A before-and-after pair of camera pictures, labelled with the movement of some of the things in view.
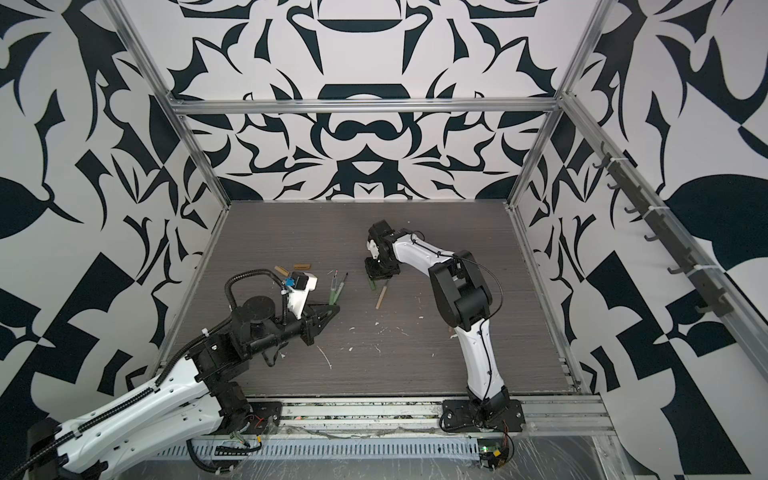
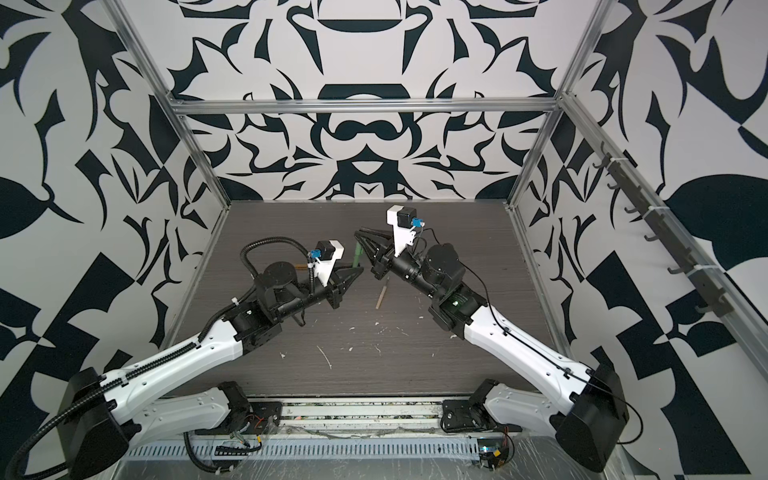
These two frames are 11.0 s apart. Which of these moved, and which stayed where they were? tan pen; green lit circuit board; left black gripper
Moved: left black gripper
Stayed: green lit circuit board; tan pen
